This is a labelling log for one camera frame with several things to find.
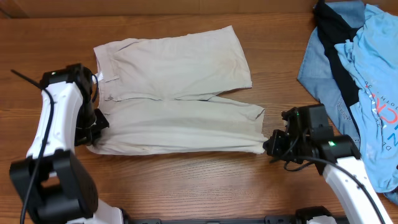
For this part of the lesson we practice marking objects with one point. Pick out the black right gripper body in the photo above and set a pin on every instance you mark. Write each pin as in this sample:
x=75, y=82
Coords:
x=284, y=147

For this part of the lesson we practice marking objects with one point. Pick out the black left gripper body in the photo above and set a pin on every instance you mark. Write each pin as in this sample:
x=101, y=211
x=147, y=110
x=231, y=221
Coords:
x=91, y=123

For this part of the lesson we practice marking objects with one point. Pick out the beige shorts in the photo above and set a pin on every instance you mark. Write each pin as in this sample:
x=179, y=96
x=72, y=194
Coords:
x=164, y=96

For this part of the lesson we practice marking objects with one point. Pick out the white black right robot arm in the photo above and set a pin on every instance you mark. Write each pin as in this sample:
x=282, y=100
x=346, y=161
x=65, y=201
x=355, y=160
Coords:
x=309, y=140

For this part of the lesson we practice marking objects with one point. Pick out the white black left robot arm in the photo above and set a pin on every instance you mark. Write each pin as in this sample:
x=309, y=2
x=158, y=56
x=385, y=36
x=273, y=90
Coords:
x=52, y=183

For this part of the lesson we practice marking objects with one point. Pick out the blue denim jeans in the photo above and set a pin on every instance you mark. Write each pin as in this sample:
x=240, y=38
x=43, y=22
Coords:
x=322, y=73

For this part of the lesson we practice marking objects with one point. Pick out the light blue t-shirt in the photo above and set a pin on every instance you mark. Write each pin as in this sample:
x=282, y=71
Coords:
x=371, y=60

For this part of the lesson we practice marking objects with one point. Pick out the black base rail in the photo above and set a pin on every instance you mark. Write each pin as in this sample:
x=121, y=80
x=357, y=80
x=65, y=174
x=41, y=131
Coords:
x=233, y=220

